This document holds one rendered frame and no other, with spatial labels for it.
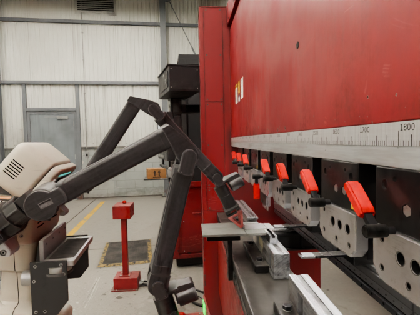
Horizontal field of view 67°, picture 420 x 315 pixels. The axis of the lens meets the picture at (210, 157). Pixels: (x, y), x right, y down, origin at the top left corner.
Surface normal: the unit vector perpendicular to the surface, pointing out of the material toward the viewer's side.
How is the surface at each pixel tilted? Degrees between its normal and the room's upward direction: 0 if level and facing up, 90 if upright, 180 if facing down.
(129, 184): 90
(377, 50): 90
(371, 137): 90
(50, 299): 90
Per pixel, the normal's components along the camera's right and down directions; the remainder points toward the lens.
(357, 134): -1.00, 0.02
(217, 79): 0.06, 0.05
